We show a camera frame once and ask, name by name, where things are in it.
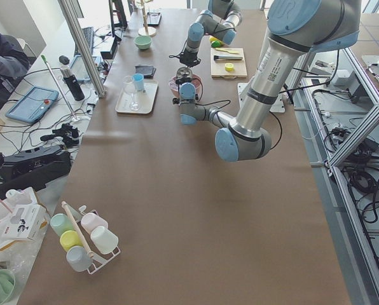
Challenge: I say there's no green bowl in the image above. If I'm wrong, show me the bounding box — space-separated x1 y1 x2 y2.
134 36 152 50

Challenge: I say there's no steel muddler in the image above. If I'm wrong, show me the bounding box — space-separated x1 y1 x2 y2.
213 55 243 61

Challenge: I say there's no pink bowl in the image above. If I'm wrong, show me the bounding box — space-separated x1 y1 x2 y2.
169 74 202 98

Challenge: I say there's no clear wine glass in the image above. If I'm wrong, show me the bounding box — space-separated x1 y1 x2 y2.
123 76 139 111

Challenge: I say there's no blue cup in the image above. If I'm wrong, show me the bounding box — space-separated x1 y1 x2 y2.
132 73 145 92

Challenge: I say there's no black thermos bottle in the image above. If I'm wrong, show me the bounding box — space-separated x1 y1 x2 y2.
60 65 85 101

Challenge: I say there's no blue teach pendant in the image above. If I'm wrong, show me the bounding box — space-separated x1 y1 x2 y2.
5 86 59 123

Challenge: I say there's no steel ice scoop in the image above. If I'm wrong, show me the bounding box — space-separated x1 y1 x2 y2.
175 67 193 85

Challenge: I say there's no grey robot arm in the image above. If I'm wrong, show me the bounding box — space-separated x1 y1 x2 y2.
170 0 242 67
176 0 361 162

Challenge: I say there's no grey folded cloth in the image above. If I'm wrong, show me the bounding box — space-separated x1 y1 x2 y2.
135 65 156 79

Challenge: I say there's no bamboo cutting board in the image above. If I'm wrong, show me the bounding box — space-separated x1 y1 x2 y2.
210 48 248 79

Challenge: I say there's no white wire cup rack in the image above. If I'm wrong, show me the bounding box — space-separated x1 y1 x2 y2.
50 201 121 275

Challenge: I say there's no yellow lemon lower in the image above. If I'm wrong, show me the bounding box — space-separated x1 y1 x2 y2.
210 41 221 48

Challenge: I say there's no half lemon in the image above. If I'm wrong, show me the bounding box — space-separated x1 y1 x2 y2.
225 63 234 71

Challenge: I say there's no cream serving tray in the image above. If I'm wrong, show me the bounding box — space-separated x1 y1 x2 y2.
115 79 158 114

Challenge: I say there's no yellow plastic knife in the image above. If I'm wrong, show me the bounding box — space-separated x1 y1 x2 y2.
215 48 240 54

